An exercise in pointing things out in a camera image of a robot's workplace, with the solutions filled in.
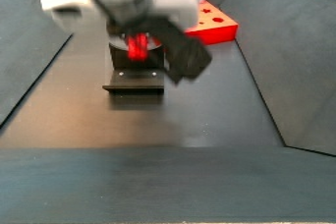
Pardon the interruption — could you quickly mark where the red star-profile bar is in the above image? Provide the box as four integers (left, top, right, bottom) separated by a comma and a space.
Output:
126, 33, 148, 61

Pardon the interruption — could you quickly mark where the black curved fixture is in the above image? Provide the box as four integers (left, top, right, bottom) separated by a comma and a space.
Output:
102, 33, 164, 94

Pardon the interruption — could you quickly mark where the red block with shaped holes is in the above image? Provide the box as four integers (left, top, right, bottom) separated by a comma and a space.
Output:
185, 1, 238, 45

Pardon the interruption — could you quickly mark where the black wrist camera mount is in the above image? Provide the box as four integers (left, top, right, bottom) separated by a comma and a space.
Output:
128, 17, 212, 84

